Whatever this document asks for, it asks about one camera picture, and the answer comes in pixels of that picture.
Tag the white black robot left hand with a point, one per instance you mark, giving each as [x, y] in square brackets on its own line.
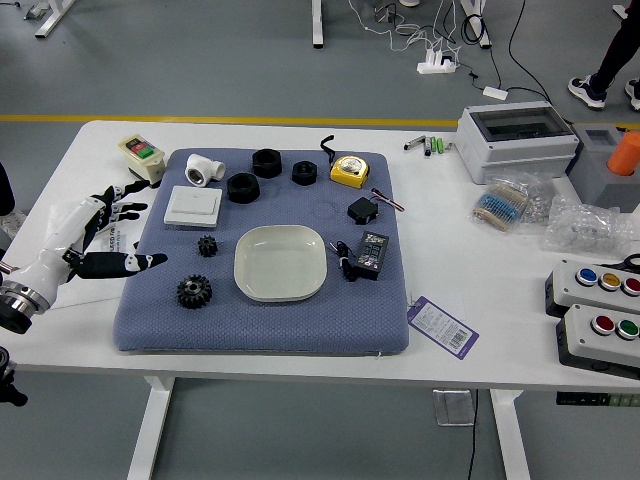
[47, 260]

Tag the large black gear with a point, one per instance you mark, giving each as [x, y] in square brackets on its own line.
[194, 291]

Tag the white wall switch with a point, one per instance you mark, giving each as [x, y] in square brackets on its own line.
[193, 206]

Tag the small black gear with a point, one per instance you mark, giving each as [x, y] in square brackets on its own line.
[207, 247]

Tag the large black hex nut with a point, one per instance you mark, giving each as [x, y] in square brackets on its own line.
[242, 188]
[266, 162]

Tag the small black hex nut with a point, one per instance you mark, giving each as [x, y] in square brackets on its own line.
[304, 173]

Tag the silver box under table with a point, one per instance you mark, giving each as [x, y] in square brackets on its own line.
[452, 407]

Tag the blue yellow red button box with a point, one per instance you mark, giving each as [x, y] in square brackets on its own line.
[570, 290]

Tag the red green button box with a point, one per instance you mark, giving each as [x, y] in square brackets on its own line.
[580, 340]

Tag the person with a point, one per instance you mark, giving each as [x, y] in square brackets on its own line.
[617, 45]
[6, 192]

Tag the white pipe tee fitting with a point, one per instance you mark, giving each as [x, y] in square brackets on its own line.
[197, 170]

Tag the white table leg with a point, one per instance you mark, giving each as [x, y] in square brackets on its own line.
[512, 440]
[150, 430]

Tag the blue-grey quilted cushion mat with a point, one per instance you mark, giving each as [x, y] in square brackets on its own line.
[260, 325]

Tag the white square dish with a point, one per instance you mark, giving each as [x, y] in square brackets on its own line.
[280, 262]

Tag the yellow tape measure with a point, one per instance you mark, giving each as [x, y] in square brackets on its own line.
[350, 170]

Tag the black digital panel meter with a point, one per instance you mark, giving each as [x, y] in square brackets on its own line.
[371, 255]

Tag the purple product tag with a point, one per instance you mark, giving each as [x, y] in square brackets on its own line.
[442, 327]

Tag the green battery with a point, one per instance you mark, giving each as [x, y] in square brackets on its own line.
[441, 146]
[434, 145]

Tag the white power strip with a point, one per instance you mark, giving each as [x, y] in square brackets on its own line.
[436, 65]

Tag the bag of resistors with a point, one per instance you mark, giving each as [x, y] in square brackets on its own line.
[500, 205]

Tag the white power adapter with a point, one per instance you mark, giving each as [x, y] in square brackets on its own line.
[495, 92]

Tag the bag of metal screws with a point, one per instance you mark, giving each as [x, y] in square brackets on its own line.
[540, 205]

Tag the bubble wrap bag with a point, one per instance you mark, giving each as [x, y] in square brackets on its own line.
[585, 225]

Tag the grey block with square hole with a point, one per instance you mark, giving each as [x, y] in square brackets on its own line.
[600, 185]

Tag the black desk height controller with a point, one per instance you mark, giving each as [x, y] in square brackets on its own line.
[595, 399]

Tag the orange cylinder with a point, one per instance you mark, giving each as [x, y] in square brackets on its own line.
[625, 152]

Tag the beige red-green push-button switch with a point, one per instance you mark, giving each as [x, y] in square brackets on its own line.
[145, 157]

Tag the white background table frame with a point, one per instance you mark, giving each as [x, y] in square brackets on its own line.
[317, 22]
[52, 17]
[475, 20]

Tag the small metal bracket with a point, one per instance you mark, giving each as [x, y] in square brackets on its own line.
[449, 146]

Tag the grey electrical enclosure box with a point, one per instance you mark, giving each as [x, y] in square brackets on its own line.
[515, 150]

